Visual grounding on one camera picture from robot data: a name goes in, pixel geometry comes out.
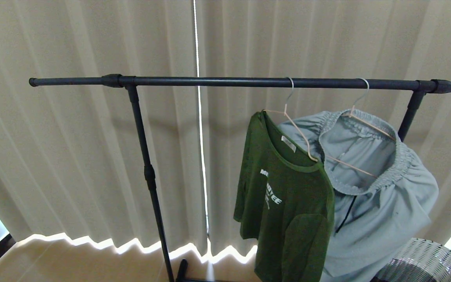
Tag white laundry basket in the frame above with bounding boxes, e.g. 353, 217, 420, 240
370, 237, 451, 282

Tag pink clothes hanger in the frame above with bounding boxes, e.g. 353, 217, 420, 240
264, 77, 319, 163
325, 78, 397, 179

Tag black clothes rack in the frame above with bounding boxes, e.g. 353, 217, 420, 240
29, 74, 451, 282

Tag green printed t-shirt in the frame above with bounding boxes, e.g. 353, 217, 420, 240
233, 110, 336, 282

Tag pale grey shorts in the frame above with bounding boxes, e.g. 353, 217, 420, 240
277, 109, 440, 282

